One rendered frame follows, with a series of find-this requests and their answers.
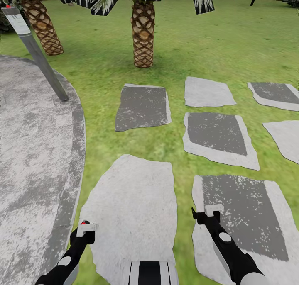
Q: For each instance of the robot trunk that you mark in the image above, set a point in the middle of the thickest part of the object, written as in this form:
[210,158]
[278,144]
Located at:
[149,273]

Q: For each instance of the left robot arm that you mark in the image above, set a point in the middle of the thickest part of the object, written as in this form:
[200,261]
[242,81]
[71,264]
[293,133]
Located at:
[66,270]

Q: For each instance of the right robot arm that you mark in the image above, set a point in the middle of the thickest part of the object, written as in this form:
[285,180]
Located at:
[240,267]

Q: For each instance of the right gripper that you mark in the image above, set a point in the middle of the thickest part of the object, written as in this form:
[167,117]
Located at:
[202,218]

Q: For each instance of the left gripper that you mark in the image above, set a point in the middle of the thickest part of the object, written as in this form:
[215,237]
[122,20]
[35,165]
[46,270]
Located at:
[87,238]

